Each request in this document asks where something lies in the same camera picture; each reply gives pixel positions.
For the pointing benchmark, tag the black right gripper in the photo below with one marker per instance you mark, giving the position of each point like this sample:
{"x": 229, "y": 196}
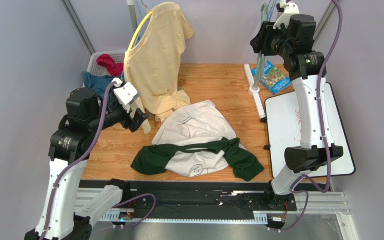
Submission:
{"x": 261, "y": 38}

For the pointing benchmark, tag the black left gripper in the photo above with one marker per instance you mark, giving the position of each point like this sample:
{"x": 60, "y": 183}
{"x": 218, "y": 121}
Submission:
{"x": 139, "y": 118}

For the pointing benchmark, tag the green and white t-shirt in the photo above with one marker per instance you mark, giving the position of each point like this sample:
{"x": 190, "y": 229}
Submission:
{"x": 194, "y": 141}

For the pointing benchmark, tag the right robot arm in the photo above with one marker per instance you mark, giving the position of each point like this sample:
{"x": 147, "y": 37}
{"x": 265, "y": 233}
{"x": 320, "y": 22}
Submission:
{"x": 294, "y": 41}

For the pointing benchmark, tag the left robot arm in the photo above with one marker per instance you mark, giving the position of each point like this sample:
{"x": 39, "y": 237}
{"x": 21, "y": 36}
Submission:
{"x": 70, "y": 148}

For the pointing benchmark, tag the cream yellow t-shirt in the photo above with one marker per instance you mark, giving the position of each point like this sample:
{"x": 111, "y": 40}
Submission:
{"x": 153, "y": 64}

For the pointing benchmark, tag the yellow plastic hanger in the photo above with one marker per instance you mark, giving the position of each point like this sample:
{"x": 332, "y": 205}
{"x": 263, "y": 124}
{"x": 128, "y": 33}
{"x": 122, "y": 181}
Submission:
{"x": 138, "y": 30}

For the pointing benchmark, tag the silver clothes rack pole right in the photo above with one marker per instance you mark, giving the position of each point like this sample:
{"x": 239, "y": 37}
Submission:
{"x": 261, "y": 59}

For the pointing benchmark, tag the blue garment in basket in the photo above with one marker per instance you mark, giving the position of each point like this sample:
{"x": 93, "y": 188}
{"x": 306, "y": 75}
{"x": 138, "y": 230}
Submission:
{"x": 97, "y": 83}

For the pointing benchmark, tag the red garment in basket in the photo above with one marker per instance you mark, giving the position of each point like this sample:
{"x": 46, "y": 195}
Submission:
{"x": 107, "y": 62}

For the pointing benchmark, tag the white clothes rack base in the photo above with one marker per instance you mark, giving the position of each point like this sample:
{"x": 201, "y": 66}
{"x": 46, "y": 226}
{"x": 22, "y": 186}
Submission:
{"x": 254, "y": 91}

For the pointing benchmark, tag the white plastic laundry basket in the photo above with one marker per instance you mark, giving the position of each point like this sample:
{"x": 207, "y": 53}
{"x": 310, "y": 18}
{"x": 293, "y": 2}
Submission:
{"x": 95, "y": 69}

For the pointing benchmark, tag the white dry-erase board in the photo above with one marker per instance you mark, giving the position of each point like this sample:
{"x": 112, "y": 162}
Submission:
{"x": 284, "y": 131}

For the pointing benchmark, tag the blue wire hanger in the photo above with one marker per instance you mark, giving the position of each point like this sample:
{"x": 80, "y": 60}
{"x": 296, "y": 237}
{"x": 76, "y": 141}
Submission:
{"x": 271, "y": 8}

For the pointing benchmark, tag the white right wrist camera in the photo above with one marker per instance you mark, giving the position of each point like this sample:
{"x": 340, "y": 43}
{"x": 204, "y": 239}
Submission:
{"x": 286, "y": 9}

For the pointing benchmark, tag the aluminium frame post right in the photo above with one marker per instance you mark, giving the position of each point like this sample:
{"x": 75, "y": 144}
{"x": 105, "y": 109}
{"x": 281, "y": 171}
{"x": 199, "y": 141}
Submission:
{"x": 325, "y": 20}

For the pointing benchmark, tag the aluminium frame post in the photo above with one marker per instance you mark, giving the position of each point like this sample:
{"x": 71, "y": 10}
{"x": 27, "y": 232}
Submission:
{"x": 325, "y": 20}
{"x": 76, "y": 21}

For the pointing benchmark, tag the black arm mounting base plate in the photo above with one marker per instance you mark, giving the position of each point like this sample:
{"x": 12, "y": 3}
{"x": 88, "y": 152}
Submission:
{"x": 204, "y": 200}

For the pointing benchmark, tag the aluminium frame post left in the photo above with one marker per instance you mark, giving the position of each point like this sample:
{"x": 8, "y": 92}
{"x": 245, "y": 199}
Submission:
{"x": 76, "y": 21}

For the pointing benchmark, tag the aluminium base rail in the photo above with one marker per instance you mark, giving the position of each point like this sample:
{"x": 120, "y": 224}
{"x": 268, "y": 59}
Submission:
{"x": 320, "y": 216}

